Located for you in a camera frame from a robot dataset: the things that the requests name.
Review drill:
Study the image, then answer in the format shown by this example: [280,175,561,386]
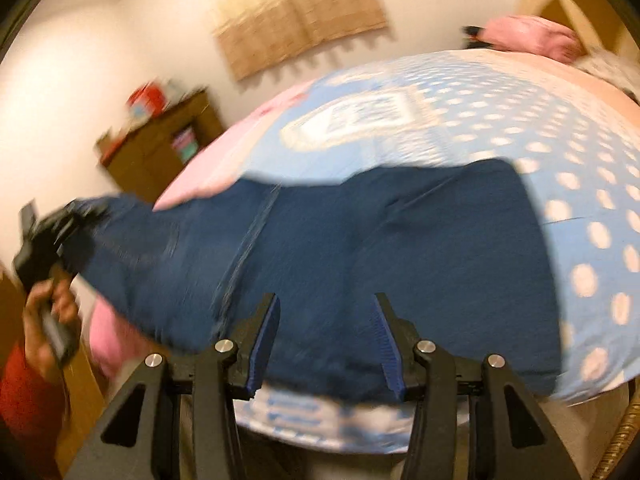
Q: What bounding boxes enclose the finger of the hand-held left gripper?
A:
[65,199,111,243]

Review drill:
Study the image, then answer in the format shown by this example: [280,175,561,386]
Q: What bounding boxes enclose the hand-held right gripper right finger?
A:
[372,292,581,480]

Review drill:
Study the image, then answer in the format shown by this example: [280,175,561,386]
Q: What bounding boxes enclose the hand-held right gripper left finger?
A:
[65,292,281,480]

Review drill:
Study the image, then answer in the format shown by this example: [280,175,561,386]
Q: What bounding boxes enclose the blue denim jeans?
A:
[70,159,562,404]

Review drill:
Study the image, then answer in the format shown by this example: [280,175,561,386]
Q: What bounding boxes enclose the person's red sleeved left forearm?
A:
[0,342,72,480]

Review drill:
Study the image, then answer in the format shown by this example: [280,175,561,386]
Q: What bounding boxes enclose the person's left hand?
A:
[24,277,80,383]

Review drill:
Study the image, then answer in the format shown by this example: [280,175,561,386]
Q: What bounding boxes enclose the brown wooden cabinet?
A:
[96,87,224,207]

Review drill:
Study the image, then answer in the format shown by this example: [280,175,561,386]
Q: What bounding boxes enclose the row of books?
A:
[170,126,199,165]

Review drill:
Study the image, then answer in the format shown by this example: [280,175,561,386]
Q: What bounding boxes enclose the red gift bag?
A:
[126,81,169,117]

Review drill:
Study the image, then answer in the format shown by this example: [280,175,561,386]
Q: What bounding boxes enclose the bed with patterned bedspread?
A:
[152,47,640,457]

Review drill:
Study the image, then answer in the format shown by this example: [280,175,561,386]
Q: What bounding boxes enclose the wicker chair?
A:
[589,377,640,480]

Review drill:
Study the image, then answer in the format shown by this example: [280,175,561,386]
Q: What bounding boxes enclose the beige patterned window curtain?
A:
[189,0,391,82]

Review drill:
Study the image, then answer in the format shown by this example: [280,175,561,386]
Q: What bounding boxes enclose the dark clothes pile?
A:
[461,25,490,52]

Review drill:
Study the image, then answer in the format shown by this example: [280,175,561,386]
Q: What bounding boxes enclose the folded pink quilt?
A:
[481,15,590,65]

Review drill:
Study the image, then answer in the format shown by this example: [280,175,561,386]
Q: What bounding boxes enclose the heart print pillow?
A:
[574,46,640,103]

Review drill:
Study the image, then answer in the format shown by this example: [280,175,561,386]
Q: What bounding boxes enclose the cream and brown headboard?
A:
[517,0,628,96]

